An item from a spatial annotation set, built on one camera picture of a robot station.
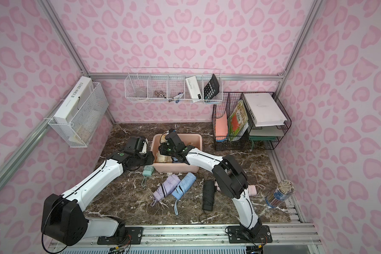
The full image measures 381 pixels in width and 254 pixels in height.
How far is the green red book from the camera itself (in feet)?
3.18

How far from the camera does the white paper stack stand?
90 cm

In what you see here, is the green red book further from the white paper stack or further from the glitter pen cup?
the glitter pen cup
